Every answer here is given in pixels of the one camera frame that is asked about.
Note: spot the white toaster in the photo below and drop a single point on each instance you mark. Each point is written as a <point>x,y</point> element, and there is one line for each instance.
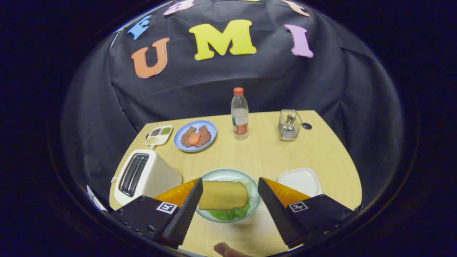
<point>160,175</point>

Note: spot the red tomato slice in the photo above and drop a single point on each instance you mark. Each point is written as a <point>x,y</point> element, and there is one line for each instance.
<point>194,139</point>

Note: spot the blue round plate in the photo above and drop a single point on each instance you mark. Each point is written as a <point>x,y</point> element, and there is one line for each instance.
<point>210,128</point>

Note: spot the light green round plate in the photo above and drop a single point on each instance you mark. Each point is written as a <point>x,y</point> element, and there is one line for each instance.
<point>221,174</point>

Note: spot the white divided condiment tray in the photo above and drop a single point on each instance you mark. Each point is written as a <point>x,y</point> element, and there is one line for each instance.
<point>159,137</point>

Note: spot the brown meat patty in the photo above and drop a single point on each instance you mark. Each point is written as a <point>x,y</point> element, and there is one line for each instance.
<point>205,135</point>
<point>185,139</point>

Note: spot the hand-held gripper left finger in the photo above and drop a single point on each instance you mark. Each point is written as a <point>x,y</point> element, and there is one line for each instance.
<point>185,214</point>

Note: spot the golden toast slice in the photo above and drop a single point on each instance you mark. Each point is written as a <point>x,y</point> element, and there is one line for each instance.
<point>223,195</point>

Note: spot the green lettuce leaf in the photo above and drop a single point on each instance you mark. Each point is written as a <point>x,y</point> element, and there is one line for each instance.
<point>228,215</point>

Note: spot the clear bottle with red cap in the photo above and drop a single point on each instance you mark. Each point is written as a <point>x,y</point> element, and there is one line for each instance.
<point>240,121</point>

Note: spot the small white square plate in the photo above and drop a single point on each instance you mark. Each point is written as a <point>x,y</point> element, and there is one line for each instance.
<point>298,180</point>

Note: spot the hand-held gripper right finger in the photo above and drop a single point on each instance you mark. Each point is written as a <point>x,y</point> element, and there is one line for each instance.
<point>276,214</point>

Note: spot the black backdrop cloth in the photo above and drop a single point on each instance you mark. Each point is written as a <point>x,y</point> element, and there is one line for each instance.
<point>250,82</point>

